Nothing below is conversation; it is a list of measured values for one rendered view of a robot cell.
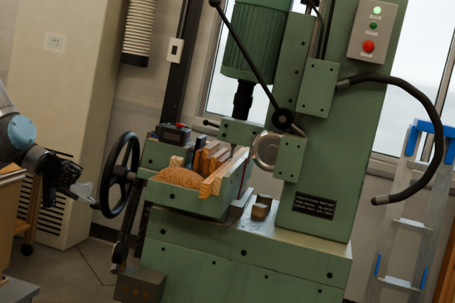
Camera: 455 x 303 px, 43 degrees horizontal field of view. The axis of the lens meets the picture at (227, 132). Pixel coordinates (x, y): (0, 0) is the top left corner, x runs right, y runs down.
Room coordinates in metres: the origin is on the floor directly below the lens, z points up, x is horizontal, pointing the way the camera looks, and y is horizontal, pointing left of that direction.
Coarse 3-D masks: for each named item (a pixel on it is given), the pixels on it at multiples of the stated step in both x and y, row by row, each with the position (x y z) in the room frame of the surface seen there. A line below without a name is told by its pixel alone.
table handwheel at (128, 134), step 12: (132, 132) 1.85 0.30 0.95; (120, 144) 1.75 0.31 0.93; (132, 144) 1.87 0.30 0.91; (108, 156) 1.72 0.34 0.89; (132, 156) 1.95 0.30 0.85; (108, 168) 1.70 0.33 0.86; (120, 168) 1.82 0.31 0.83; (132, 168) 1.95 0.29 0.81; (108, 180) 1.70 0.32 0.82; (120, 180) 1.81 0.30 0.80; (132, 180) 1.81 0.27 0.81; (144, 180) 1.81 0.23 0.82; (108, 192) 1.71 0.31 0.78; (108, 204) 1.73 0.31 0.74; (120, 204) 1.88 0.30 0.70; (108, 216) 1.76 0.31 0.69
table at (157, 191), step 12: (144, 168) 1.74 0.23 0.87; (252, 168) 2.06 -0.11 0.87; (156, 180) 1.51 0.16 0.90; (240, 180) 1.78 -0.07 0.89; (156, 192) 1.50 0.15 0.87; (168, 192) 1.50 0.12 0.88; (180, 192) 1.49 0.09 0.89; (192, 192) 1.49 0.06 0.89; (228, 192) 1.55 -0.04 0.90; (168, 204) 1.50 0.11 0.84; (180, 204) 1.49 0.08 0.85; (192, 204) 1.49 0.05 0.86; (204, 204) 1.48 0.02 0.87; (216, 204) 1.48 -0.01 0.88; (228, 204) 1.60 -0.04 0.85; (216, 216) 1.48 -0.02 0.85
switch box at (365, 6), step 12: (360, 0) 1.58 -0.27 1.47; (372, 0) 1.57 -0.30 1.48; (360, 12) 1.57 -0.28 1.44; (372, 12) 1.57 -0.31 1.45; (384, 12) 1.57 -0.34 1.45; (396, 12) 1.57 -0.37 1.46; (360, 24) 1.57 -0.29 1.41; (384, 24) 1.56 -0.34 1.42; (360, 36) 1.57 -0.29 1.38; (372, 36) 1.57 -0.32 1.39; (384, 36) 1.56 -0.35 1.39; (348, 48) 1.58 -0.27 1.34; (360, 48) 1.57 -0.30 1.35; (384, 48) 1.56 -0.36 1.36; (360, 60) 1.60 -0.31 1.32; (372, 60) 1.57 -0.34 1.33; (384, 60) 1.56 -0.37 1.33
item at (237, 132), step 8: (224, 120) 1.76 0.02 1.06; (232, 120) 1.75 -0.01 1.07; (240, 120) 1.78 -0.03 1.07; (224, 128) 1.76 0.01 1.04; (232, 128) 1.75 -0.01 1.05; (240, 128) 1.75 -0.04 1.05; (248, 128) 1.75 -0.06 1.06; (256, 128) 1.74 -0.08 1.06; (224, 136) 1.75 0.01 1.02; (232, 136) 1.75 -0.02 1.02; (240, 136) 1.75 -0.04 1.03; (248, 136) 1.74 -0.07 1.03; (232, 144) 1.78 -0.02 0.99; (240, 144) 1.75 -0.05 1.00; (248, 144) 1.74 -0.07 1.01
